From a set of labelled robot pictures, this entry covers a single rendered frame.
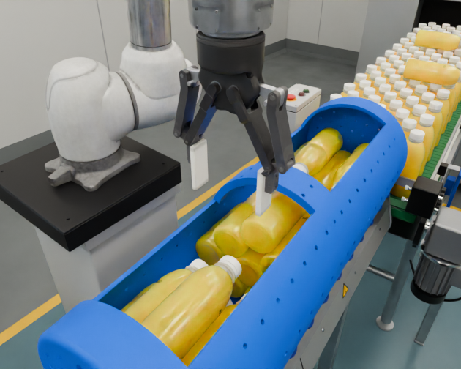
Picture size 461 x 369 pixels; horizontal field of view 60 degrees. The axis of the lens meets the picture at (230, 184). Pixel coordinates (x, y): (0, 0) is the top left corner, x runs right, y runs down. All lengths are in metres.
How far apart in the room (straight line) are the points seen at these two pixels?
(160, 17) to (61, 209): 0.49
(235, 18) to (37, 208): 0.73
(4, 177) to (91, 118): 0.30
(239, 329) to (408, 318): 1.73
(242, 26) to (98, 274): 0.81
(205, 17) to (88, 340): 0.36
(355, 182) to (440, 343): 1.46
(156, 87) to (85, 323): 0.65
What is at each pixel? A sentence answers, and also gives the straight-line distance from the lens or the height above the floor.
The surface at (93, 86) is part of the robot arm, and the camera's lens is 0.96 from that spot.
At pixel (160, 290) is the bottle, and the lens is 0.63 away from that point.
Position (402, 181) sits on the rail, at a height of 0.97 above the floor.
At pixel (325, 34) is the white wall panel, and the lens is 5.76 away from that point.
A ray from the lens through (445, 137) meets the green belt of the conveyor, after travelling 1.77.
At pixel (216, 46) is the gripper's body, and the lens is 0.43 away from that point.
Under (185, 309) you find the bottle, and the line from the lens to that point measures 0.55.
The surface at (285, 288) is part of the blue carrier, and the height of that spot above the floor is 1.18.
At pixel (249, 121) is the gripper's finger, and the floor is 1.43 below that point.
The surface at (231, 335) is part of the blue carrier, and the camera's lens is 0.52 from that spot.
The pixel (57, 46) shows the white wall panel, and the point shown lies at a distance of 3.52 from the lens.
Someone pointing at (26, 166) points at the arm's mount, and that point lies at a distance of 1.18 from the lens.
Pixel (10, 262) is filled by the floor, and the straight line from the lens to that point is 2.59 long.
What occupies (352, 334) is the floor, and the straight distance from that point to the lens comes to 2.06.
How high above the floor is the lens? 1.62
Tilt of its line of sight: 34 degrees down
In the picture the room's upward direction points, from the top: straight up
